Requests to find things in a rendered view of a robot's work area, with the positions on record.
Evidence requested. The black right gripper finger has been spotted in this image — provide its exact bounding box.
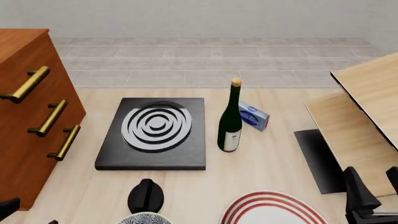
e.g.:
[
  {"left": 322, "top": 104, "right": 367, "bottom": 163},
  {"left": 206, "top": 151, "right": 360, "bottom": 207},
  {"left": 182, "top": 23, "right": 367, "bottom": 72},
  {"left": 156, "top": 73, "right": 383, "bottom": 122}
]
[
  {"left": 343, "top": 166, "right": 382, "bottom": 212},
  {"left": 385, "top": 166, "right": 398, "bottom": 191}
]

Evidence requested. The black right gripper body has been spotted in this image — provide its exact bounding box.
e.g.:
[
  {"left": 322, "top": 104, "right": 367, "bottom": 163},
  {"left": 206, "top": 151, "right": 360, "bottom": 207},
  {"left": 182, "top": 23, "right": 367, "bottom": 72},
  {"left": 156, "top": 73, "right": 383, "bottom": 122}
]
[{"left": 345, "top": 208, "right": 398, "bottom": 224}]

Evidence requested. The blue patterned bowl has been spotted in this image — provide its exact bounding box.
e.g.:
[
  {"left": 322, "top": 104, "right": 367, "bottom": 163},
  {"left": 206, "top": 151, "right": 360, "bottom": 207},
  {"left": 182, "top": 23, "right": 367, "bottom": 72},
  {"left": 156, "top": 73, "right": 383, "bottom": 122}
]
[{"left": 116, "top": 211, "right": 174, "bottom": 224}]

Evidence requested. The flat black stove plate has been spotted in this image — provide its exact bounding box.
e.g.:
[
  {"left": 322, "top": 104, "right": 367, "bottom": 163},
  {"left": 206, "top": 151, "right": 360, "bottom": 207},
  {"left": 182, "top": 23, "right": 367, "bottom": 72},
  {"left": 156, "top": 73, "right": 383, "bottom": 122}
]
[{"left": 95, "top": 97, "right": 207, "bottom": 172}]

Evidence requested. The round black stove knob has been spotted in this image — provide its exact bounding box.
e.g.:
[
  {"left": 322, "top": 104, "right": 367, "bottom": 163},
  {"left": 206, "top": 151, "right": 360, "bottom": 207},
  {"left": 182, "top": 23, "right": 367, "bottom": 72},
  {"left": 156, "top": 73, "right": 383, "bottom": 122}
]
[{"left": 127, "top": 178, "right": 165, "bottom": 215}]

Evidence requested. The pale wooden rack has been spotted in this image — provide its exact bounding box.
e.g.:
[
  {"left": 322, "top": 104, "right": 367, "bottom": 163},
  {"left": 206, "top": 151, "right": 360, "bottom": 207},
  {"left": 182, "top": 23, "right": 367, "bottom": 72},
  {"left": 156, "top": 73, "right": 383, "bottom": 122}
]
[{"left": 293, "top": 52, "right": 398, "bottom": 198}]

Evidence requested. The white plate with red rings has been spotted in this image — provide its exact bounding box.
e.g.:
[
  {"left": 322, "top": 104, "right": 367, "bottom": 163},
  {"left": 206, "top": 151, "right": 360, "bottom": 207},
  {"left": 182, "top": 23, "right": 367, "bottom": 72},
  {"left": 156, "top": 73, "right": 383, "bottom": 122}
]
[{"left": 218, "top": 190, "right": 330, "bottom": 224}]

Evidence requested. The blue printed food box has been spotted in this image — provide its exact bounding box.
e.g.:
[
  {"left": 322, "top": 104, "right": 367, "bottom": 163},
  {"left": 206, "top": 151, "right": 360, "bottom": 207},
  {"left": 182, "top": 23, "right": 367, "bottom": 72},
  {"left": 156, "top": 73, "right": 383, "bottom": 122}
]
[{"left": 238, "top": 100, "right": 271, "bottom": 133}]

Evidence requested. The dark green wine bottle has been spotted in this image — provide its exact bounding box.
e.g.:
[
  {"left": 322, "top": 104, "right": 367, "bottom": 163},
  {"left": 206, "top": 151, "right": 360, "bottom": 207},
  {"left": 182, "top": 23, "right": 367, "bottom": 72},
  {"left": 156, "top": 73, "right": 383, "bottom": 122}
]
[{"left": 216, "top": 77, "right": 243, "bottom": 153}]

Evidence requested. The brown wooden cabinet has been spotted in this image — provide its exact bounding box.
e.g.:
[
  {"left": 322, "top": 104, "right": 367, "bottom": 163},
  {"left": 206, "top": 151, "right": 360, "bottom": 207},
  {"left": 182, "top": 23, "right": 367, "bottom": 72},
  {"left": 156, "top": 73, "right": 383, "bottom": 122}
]
[{"left": 0, "top": 28, "right": 87, "bottom": 212}]

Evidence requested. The small brass drawer handle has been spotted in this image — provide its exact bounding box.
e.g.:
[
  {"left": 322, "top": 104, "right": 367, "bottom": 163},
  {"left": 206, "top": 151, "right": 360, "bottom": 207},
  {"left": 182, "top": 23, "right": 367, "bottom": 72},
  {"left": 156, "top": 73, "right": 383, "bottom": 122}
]
[{"left": 47, "top": 124, "right": 81, "bottom": 162}]

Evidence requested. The medium brass drawer handle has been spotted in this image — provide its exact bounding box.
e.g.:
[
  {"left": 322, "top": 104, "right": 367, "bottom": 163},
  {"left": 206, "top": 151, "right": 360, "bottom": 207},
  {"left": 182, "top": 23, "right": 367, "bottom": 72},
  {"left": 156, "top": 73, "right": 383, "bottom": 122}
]
[{"left": 27, "top": 99, "right": 68, "bottom": 138}]

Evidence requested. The large brass drawer handle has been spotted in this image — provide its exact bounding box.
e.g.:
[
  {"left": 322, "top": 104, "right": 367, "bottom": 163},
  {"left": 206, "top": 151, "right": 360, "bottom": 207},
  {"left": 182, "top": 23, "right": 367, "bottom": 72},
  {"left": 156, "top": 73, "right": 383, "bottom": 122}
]
[{"left": 0, "top": 65, "right": 51, "bottom": 105}]

